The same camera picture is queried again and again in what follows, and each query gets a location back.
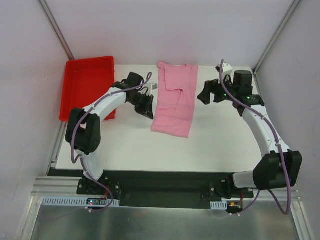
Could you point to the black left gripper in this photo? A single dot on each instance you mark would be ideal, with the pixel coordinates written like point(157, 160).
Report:
point(144, 105)

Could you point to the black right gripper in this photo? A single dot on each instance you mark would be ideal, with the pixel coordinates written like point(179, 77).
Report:
point(212, 90)

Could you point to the pink t shirt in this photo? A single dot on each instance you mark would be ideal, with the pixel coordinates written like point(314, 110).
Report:
point(176, 99)

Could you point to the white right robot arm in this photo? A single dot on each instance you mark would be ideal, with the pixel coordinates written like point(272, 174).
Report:
point(279, 166)

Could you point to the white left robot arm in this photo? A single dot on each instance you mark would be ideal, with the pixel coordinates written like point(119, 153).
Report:
point(84, 126)

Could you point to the red plastic bin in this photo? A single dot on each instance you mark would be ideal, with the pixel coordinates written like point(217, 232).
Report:
point(85, 81)

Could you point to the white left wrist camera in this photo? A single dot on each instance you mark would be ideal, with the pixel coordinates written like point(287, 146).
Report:
point(150, 87)

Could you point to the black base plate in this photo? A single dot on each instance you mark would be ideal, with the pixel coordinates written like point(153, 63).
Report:
point(151, 189)

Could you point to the right white cable duct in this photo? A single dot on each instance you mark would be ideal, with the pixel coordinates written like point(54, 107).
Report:
point(219, 205)

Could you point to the white cable duct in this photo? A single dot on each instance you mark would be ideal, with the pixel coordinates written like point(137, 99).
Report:
point(219, 205)
point(68, 201)

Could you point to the left white cable duct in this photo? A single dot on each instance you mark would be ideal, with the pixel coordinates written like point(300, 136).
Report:
point(68, 201)

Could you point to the left aluminium corner post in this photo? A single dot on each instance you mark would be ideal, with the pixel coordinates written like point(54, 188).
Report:
point(56, 29)

